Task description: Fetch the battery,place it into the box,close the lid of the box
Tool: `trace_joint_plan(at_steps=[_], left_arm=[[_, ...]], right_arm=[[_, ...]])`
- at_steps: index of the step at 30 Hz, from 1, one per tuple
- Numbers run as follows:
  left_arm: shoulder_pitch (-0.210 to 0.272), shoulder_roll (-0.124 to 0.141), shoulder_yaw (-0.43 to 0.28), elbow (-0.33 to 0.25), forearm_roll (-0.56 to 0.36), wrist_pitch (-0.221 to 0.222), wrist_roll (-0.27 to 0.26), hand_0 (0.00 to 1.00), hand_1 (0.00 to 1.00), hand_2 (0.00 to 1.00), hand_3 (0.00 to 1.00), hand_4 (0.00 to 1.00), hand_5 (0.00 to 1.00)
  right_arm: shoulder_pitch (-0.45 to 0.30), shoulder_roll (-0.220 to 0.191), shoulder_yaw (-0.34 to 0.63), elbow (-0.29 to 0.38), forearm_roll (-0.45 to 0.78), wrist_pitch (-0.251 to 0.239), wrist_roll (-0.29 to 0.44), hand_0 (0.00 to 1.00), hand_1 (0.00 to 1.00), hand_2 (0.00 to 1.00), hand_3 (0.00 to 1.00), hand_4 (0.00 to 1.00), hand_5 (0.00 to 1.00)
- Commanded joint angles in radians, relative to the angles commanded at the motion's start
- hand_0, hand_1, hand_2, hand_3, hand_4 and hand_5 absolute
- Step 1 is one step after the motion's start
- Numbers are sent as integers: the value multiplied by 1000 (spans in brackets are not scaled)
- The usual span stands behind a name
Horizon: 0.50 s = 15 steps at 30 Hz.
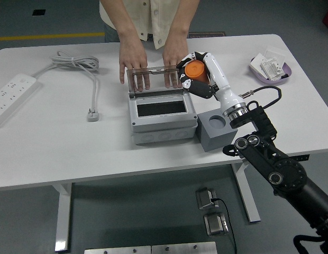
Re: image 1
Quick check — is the white power strip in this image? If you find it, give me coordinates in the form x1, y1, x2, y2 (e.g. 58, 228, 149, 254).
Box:
0, 73, 41, 128

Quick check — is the white power cord with plug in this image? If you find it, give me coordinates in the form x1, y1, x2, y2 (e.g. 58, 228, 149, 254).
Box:
31, 50, 103, 122

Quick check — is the transparent hinged box lid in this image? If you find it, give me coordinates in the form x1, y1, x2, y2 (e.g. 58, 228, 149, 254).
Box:
126, 66, 186, 99

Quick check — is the person's left hand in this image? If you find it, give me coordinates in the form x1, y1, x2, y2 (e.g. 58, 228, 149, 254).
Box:
162, 39, 189, 89

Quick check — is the purple plastic tray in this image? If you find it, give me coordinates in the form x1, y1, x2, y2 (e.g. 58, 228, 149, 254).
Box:
249, 57, 293, 86

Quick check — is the black floor cable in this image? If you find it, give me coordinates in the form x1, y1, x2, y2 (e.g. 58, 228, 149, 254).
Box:
211, 197, 238, 254

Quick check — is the white printed module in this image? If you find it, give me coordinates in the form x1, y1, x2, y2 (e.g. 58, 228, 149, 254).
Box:
260, 58, 284, 81

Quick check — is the grey plastic junction box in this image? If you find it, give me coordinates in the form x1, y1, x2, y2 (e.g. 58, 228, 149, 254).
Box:
128, 88, 198, 146

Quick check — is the white paper packet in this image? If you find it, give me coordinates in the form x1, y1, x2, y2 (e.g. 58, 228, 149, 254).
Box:
263, 46, 287, 64

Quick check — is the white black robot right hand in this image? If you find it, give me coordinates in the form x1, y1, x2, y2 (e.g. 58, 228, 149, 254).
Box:
176, 51, 247, 111

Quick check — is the orange cylindrical battery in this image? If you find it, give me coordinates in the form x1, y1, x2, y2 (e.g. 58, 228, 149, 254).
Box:
185, 60, 210, 83

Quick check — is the white table leg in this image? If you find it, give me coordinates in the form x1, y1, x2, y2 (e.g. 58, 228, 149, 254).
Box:
232, 158, 261, 223
51, 182, 73, 252

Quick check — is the silver metal plate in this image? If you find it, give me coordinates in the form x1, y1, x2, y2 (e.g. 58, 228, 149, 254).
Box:
84, 246, 151, 254
151, 241, 217, 254

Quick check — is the person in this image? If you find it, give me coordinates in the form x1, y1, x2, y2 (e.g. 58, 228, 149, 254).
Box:
99, 0, 201, 50

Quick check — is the person's right hand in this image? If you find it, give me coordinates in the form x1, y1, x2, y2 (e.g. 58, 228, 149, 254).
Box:
119, 39, 151, 93

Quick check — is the dark floor sign plate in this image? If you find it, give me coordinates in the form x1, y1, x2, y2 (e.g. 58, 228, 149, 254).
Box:
187, 31, 226, 40

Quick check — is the grey cube battery holder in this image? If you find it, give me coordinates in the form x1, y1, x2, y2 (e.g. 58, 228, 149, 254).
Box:
196, 108, 239, 153

